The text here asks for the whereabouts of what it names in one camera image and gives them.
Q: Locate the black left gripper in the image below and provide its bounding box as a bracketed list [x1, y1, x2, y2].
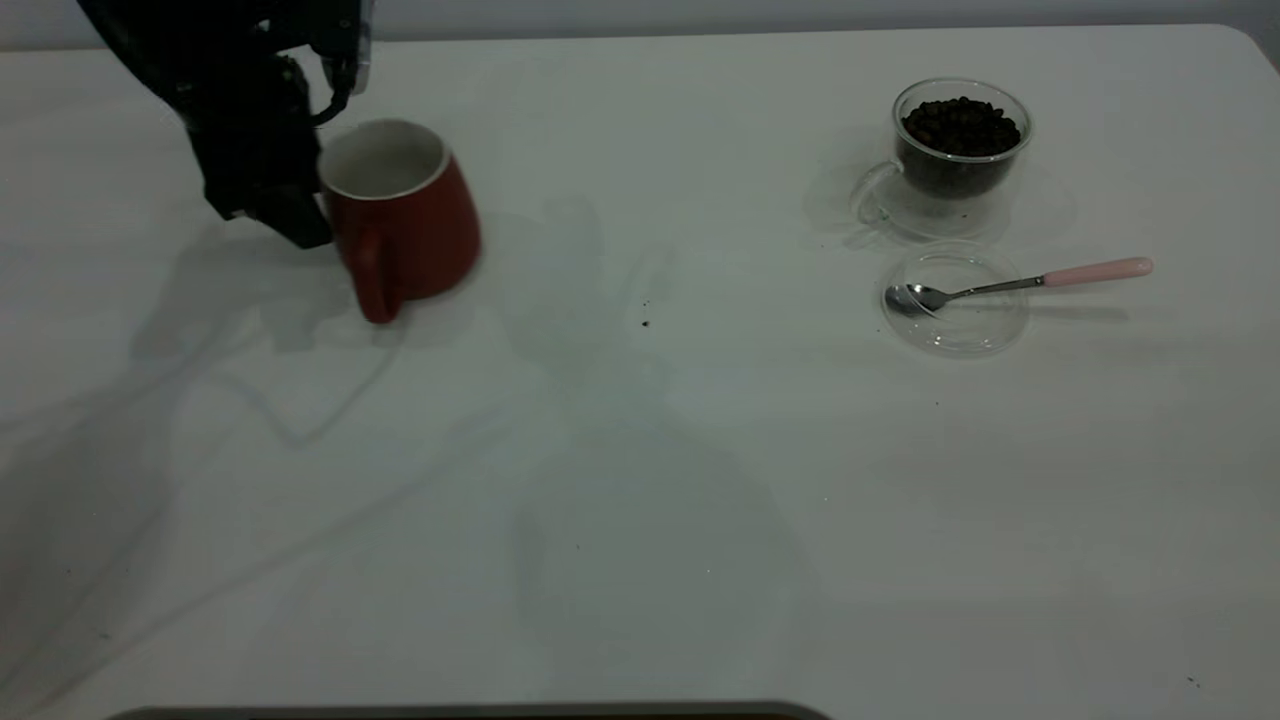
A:
[183, 55, 335, 251]

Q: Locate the red ceramic mug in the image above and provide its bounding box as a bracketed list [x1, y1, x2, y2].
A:
[318, 118, 483, 325]

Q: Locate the metal spoon pink handle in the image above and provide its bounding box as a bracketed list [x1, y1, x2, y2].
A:
[884, 257, 1154, 319]

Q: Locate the coffee beans heap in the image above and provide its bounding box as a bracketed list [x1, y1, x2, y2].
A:
[900, 97, 1023, 198]

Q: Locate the clear round glass saucer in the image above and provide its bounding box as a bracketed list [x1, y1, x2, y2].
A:
[880, 243, 1031, 358]

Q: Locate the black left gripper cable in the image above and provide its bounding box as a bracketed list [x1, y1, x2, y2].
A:
[308, 55, 359, 129]

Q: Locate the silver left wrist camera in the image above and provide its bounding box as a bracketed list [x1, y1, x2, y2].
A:
[338, 0, 374, 97]

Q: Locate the clear glass handled cup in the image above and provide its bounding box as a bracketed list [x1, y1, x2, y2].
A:
[850, 78, 1034, 241]

